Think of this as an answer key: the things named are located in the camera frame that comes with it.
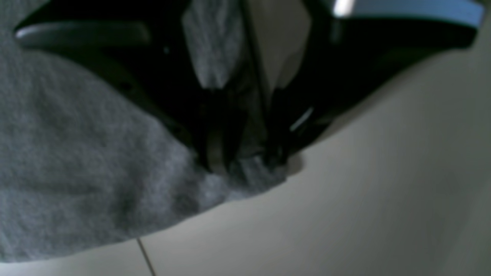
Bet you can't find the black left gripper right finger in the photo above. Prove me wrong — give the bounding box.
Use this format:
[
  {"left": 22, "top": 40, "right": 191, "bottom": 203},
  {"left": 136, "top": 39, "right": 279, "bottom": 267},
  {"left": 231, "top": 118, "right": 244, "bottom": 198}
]
[{"left": 265, "top": 0, "right": 486, "bottom": 165}]

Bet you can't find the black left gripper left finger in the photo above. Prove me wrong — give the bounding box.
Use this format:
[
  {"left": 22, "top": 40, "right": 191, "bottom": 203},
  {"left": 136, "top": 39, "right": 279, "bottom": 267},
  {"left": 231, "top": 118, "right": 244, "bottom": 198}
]
[{"left": 13, "top": 0, "right": 243, "bottom": 175}]

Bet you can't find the grey T-shirt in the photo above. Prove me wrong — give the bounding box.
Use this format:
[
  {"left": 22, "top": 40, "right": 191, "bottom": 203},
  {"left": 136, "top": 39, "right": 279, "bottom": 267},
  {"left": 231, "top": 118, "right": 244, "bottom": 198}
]
[{"left": 1, "top": 0, "right": 288, "bottom": 263}]

